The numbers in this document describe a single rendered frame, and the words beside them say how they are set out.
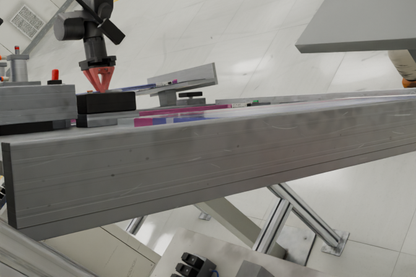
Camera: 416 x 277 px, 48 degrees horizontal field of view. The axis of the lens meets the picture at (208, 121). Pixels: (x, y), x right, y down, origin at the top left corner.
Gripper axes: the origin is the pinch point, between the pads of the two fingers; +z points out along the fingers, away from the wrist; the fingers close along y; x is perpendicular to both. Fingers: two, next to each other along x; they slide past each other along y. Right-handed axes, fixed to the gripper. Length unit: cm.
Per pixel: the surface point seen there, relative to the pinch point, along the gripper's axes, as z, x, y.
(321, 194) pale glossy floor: 50, 81, 6
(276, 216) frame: 44, 40, 20
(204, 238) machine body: 37.7, 3.2, 30.8
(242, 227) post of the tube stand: 51, 42, 2
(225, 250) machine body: 39, 2, 39
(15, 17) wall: -164, 238, -701
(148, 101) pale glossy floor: 7, 130, -174
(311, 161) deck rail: 11, -28, 88
